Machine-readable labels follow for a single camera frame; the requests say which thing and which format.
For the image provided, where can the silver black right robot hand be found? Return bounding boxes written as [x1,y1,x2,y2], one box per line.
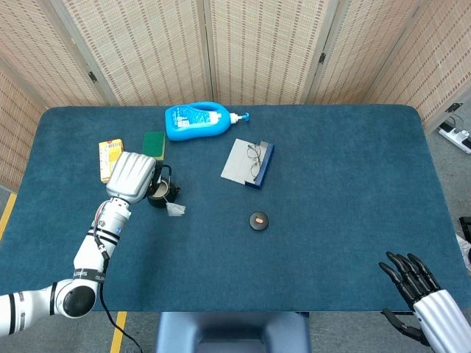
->
[378,252,471,353]

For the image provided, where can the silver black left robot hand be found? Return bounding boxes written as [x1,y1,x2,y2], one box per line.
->
[105,151,174,205]

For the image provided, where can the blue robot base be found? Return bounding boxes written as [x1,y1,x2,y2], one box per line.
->
[156,311,312,353]

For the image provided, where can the yellow snack box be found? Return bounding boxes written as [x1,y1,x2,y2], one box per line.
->
[98,138,125,185]

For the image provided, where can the black cast iron teapot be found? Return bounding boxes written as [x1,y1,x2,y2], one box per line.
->
[146,164,182,210]

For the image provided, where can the black round puck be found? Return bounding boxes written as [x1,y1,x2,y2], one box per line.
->
[248,210,271,232]

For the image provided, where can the green and yellow sponge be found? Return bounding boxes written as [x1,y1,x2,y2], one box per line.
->
[142,131,166,162]

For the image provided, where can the blue pump detergent bottle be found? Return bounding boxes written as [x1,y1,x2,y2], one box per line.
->
[164,101,252,142]

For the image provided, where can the open blue glasses case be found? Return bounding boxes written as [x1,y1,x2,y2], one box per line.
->
[220,138,275,190]

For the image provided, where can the woven bamboo folding screen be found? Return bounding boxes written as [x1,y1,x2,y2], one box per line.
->
[0,0,471,192]

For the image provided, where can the blue velvet tablecloth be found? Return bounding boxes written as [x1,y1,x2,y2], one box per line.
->
[0,104,471,313]

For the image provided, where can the white power strip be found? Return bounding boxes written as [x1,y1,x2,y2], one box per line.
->
[437,123,471,154]

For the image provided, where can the thin metal frame eyeglasses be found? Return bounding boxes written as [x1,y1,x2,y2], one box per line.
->
[247,143,263,182]

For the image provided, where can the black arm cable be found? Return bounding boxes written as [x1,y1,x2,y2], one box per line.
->
[92,220,144,353]

